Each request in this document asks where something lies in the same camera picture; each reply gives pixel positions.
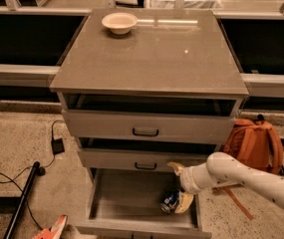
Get bottom grey drawer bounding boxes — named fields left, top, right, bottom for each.
left=76, top=169, right=211, bottom=239

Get middle grey drawer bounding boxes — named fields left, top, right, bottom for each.
left=78, top=138, right=216, bottom=172

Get metal window railing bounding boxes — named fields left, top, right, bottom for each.
left=0, top=0, right=284, bottom=98

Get grey drawer cabinet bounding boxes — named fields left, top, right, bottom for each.
left=49, top=7, right=250, bottom=239

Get blue pepsi can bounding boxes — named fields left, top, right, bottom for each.
left=160, top=190, right=179, bottom=214

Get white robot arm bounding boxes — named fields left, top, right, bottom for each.
left=167, top=152, right=284, bottom=213

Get grey drawer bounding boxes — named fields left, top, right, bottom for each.
left=78, top=138, right=216, bottom=172
left=76, top=169, right=211, bottom=239
left=62, top=109, right=234, bottom=144

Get orange backpack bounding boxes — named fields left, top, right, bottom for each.
left=214, top=114, right=284, bottom=221

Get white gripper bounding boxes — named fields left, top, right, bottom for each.
left=167, top=162, right=215, bottom=214

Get black power adapter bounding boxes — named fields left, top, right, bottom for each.
left=51, top=138, right=65, bottom=155

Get white paper bowl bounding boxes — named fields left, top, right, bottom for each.
left=102, top=13, right=138, bottom=35

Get black cable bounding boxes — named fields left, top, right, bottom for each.
left=0, top=119, right=65, bottom=231

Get black pole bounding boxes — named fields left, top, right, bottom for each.
left=3, top=161, right=40, bottom=239

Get top grey drawer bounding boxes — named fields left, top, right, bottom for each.
left=62, top=109, right=234, bottom=144

